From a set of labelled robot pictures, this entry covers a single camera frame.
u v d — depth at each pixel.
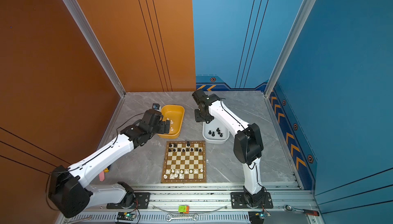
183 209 0.69
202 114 0.64
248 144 0.51
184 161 0.85
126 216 0.71
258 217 0.70
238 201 0.73
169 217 0.70
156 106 0.71
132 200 0.72
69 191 0.38
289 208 0.70
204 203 0.74
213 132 0.94
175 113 1.04
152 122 0.61
